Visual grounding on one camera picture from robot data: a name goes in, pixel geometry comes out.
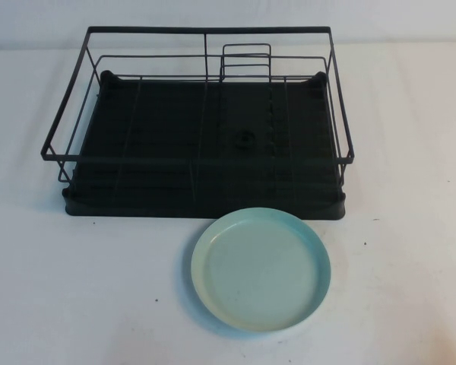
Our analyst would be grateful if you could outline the light blue round plate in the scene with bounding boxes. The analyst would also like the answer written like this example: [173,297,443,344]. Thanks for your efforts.
[189,206,333,333]

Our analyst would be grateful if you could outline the black plastic drip tray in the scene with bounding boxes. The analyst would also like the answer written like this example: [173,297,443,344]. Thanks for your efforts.
[62,69,347,222]

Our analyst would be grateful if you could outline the black wire dish rack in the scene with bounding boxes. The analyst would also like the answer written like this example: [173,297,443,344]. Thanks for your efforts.
[40,25,356,184]

